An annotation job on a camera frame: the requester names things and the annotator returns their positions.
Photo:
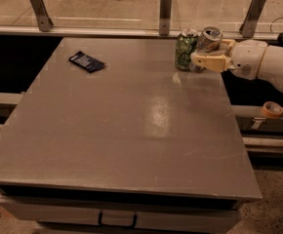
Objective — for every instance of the green soda can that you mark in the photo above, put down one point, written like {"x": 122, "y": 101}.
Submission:
{"x": 186, "y": 45}

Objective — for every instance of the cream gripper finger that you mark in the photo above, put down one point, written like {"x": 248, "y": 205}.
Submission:
{"x": 218, "y": 63}
{"x": 226, "y": 45}

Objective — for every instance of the left metal rail bracket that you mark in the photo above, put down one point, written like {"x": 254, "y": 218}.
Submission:
{"x": 44, "y": 22}

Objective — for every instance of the white drawer with handle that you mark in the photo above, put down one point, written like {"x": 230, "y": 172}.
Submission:
{"x": 79, "y": 217}

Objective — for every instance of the orange tape roll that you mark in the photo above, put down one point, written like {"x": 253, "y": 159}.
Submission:
{"x": 272, "y": 110}

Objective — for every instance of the right metal rail bracket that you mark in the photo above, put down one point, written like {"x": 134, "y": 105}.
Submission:
{"x": 249, "y": 25}

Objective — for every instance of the middle metal rail bracket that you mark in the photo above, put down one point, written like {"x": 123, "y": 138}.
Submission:
{"x": 165, "y": 17}

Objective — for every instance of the metal rail bracket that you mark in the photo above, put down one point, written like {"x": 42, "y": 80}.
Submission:
{"x": 44, "y": 22}
{"x": 165, "y": 17}
{"x": 249, "y": 25}

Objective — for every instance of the black drawer handle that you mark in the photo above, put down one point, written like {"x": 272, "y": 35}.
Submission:
{"x": 117, "y": 219}

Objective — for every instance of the dark blue snack packet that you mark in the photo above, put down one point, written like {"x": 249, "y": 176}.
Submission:
{"x": 86, "y": 62}

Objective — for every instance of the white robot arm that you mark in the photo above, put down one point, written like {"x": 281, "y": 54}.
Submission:
{"x": 271, "y": 67}

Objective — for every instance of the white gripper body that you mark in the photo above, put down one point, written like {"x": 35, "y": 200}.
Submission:
{"x": 246, "y": 59}

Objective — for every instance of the silver redbull can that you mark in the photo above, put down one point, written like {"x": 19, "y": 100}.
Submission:
{"x": 207, "y": 41}

